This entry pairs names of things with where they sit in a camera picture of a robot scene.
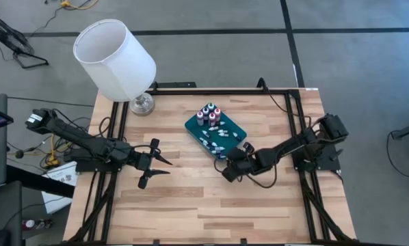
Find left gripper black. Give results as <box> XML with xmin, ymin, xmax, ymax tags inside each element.
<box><xmin>131</xmin><ymin>138</ymin><xmax>173</xmax><ymax>189</ymax></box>

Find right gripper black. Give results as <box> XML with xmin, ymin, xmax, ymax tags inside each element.
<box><xmin>222</xmin><ymin>142</ymin><xmax>260</xmax><ymax>183</ymax></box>

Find teal plastic tray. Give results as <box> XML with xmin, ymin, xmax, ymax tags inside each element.
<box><xmin>184</xmin><ymin>102</ymin><xmax>248</xmax><ymax>161</ymax></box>

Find white cardboard box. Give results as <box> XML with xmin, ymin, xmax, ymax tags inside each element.
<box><xmin>41</xmin><ymin>161</ymin><xmax>78</xmax><ymax>215</ymax></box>

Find white lamp with shade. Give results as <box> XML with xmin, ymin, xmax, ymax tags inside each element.
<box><xmin>72</xmin><ymin>18</ymin><xmax>157</xmax><ymax>117</ymax></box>

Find small dark red packet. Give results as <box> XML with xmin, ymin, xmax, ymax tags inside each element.
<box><xmin>21</xmin><ymin>218</ymin><xmax>54</xmax><ymax>231</ymax></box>

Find dark grey desk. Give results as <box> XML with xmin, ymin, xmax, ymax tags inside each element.
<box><xmin>0</xmin><ymin>180</ymin><xmax>23</xmax><ymax>246</ymax></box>

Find black floor fan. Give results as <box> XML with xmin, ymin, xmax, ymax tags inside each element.
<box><xmin>0</xmin><ymin>10</ymin><xmax>50</xmax><ymax>70</ymax></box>

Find black aluminium table frame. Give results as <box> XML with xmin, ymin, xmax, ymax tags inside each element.
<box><xmin>66</xmin><ymin>87</ymin><xmax>358</xmax><ymax>246</ymax></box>

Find black power cable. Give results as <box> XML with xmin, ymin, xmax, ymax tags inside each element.
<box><xmin>256</xmin><ymin>77</ymin><xmax>315</xmax><ymax>131</ymax></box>

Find tangled cable bundle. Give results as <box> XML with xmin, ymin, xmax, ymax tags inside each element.
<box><xmin>6</xmin><ymin>135</ymin><xmax>74</xmax><ymax>170</ymax></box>

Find yellow extension cable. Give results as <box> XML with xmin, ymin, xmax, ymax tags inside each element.
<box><xmin>60</xmin><ymin>0</ymin><xmax>100</xmax><ymax>10</ymax></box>

